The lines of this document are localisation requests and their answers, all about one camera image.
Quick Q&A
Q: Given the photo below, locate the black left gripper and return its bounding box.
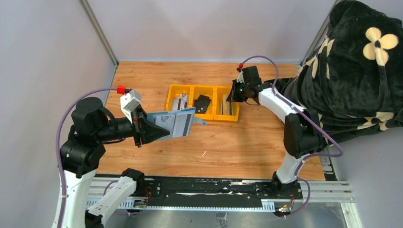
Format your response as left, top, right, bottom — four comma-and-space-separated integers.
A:
96, 103, 171, 145

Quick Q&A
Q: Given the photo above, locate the blue leather card holder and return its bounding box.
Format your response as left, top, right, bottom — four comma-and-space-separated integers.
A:
147, 107, 207, 141

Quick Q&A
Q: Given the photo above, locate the black VIP credit card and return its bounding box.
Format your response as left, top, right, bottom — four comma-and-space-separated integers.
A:
193, 95, 211, 114

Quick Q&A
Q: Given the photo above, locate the grey white credit card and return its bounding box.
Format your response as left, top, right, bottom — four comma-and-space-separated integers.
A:
171, 97, 180, 111

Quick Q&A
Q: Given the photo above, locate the white striped credit card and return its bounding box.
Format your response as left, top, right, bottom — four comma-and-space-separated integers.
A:
178, 94, 189, 110

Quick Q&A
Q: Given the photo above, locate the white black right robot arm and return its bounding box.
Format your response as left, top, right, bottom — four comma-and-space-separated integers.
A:
226, 64, 325, 199

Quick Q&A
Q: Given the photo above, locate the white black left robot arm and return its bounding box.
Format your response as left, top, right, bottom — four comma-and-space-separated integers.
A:
53, 97, 169, 228

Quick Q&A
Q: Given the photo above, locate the gold striped card in tray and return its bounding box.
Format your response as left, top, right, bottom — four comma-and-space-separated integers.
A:
221, 94, 235, 115

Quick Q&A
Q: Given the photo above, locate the yellow plastic compartment tray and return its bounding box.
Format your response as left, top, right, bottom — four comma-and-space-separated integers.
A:
165, 84, 240, 122

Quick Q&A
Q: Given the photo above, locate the black floral fleece blanket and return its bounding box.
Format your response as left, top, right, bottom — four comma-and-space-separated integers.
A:
275, 0, 403, 143

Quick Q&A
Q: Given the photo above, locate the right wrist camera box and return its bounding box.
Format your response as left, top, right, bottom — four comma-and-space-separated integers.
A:
236, 63, 245, 84

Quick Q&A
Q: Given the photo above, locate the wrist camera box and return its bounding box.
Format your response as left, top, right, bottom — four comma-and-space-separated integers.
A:
117, 85, 142, 124
236, 63, 245, 84

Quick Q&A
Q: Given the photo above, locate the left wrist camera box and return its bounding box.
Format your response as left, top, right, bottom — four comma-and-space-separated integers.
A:
117, 85, 142, 124

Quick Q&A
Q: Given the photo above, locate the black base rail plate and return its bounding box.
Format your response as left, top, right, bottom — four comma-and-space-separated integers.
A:
132, 176, 303, 209

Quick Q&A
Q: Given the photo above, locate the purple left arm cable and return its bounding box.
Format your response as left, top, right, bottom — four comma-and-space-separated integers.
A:
55, 87, 120, 228

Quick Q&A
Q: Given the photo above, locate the aluminium frame post right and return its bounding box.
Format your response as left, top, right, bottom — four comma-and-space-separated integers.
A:
299, 14, 330, 66

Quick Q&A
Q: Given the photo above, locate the aluminium frame post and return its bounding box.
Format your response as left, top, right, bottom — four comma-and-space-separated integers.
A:
299, 14, 330, 66
78, 0, 119, 68

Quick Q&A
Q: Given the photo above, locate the aluminium frame post left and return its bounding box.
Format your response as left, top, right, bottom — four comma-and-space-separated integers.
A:
78, 0, 119, 68

